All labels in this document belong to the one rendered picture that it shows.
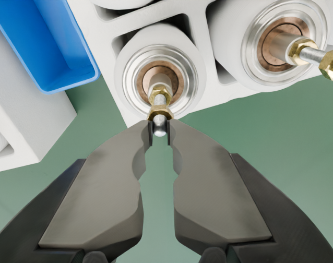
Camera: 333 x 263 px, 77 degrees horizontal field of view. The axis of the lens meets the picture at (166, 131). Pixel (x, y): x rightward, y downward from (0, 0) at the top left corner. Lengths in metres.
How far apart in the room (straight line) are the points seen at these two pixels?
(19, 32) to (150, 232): 0.68
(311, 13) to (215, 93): 0.13
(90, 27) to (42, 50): 0.18
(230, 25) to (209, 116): 0.32
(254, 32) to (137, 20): 0.13
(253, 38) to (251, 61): 0.02
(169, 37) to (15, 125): 0.27
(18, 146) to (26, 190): 0.38
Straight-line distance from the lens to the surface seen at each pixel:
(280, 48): 0.21
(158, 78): 0.20
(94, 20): 0.29
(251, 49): 0.22
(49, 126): 0.45
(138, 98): 0.22
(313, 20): 0.24
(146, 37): 0.21
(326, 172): 0.77
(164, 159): 0.58
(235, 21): 0.22
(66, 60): 0.50
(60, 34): 0.50
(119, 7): 0.21
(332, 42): 0.33
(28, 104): 0.42
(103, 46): 0.29
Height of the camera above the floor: 0.46
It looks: 59 degrees down
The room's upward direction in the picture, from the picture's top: 178 degrees clockwise
